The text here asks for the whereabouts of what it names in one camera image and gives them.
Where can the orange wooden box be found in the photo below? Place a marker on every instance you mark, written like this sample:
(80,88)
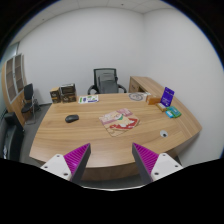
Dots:
(151,99)

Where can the black computer mouse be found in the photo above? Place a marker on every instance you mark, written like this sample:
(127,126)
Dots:
(71,118)

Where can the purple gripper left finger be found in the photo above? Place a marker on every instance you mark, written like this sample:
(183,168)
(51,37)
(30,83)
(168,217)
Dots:
(70,166)

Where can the small brown box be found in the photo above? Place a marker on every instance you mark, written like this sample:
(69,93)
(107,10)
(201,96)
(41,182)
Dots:
(55,95)

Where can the blue small packet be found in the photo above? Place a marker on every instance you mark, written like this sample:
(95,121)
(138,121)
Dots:
(169,114)

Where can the printed mouse pad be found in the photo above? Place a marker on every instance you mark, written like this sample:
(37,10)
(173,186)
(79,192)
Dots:
(119,121)

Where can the grey mesh office chair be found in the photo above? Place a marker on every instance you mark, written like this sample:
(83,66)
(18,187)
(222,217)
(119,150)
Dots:
(105,81)

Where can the purple standing sign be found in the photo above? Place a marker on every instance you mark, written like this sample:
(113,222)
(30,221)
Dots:
(167,97)

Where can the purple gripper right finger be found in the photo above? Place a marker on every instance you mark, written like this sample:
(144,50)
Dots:
(153,166)

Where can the wooden bookshelf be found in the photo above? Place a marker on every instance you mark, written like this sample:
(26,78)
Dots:
(13,83)

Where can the white green leaflet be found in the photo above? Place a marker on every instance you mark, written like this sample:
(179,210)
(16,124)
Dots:
(88,99)

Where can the black visitor chair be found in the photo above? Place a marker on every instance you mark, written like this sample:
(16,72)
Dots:
(30,104)

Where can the round patterned coaster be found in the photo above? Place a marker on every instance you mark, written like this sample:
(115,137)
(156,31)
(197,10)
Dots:
(137,96)

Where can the yellow small box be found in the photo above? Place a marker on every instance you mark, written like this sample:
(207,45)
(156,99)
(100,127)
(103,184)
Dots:
(161,107)

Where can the green packet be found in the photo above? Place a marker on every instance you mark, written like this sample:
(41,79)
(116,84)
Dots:
(176,113)

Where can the wooden side cabinet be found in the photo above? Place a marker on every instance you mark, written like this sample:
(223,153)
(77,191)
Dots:
(141,84)

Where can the desk cable grommet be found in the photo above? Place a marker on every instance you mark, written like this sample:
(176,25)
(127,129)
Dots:
(163,134)

